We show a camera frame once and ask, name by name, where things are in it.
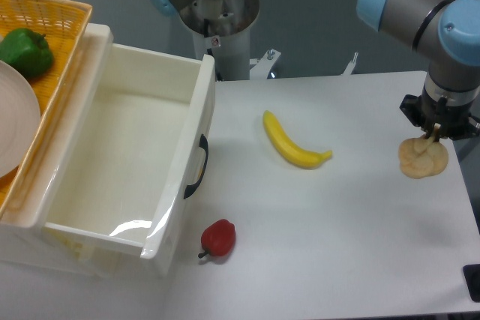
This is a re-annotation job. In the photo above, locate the red bell pepper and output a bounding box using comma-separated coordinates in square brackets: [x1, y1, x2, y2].
[198, 219, 236, 259]

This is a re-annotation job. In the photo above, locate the white plate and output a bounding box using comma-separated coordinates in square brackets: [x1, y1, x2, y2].
[1, 62, 41, 176]

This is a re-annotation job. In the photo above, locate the white drawer cabinet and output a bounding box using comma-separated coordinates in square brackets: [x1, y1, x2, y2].
[1, 25, 171, 274]

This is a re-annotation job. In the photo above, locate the black drawer handle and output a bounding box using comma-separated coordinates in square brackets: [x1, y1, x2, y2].
[184, 133, 209, 199]

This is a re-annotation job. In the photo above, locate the black device at table edge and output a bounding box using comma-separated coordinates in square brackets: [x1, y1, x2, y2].
[463, 264, 480, 303]

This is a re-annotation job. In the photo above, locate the green bell pepper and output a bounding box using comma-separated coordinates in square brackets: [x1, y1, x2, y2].
[1, 28, 54, 79]

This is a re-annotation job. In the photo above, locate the white table clamp bracket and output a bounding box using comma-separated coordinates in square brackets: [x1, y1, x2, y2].
[249, 49, 281, 80]

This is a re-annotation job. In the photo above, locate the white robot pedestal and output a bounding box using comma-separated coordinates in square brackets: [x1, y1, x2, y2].
[179, 0, 260, 81]

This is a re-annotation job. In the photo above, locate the open upper white drawer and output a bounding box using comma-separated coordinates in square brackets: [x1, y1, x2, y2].
[46, 45, 215, 261]

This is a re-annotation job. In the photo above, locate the round tan bread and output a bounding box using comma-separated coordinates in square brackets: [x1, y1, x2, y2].
[397, 137, 449, 179]

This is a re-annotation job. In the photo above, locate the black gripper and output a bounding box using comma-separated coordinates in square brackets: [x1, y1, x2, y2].
[400, 94, 479, 141]

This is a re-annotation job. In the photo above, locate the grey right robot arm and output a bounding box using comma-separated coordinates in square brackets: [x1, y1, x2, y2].
[356, 0, 479, 140]

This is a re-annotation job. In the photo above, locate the yellow woven basket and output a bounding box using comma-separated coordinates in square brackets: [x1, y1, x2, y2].
[1, 0, 92, 214]

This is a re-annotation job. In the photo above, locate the yellow banana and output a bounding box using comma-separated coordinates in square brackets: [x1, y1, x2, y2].
[262, 110, 333, 169]

